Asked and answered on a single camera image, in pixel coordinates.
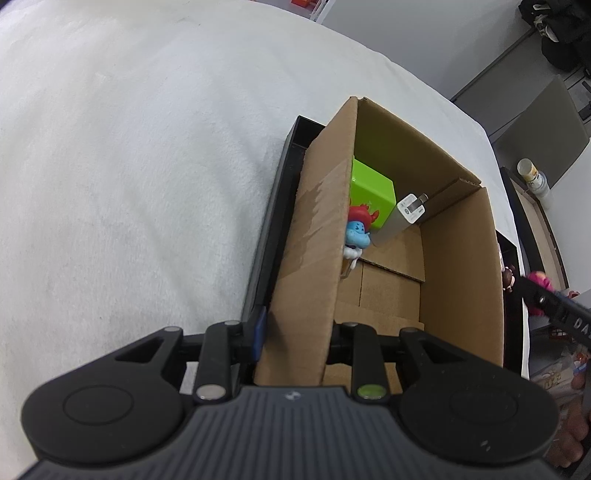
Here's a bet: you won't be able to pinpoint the green cube charger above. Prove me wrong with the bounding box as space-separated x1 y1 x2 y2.
348 156 397 232

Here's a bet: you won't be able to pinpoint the brown cardboard box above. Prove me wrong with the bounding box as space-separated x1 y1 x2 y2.
253 96 505 389

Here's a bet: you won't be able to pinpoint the black hanging clothes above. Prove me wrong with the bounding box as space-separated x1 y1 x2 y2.
519 0 591 71

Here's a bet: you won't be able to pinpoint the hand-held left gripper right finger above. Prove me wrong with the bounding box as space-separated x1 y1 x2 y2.
328 321 467 403

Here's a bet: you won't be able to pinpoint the person's right hand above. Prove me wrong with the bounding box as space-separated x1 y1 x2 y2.
551 401 591 468

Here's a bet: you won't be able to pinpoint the white plug charger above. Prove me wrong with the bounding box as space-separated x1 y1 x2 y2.
376 192 431 246

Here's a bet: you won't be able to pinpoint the pink doll figure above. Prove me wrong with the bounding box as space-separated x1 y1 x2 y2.
501 265 556 317

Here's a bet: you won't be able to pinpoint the black tray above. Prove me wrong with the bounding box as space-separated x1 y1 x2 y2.
242 115 532 385

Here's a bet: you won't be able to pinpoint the blue figurine with red hair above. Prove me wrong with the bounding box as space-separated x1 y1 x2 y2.
341 206 378 278

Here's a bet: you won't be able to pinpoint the black side table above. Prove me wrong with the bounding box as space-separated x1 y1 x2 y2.
501 165 570 291

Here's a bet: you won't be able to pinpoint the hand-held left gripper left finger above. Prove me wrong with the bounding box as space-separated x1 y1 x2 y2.
115 307 269 402

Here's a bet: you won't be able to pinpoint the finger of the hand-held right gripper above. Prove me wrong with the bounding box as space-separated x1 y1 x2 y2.
513 275 591 346

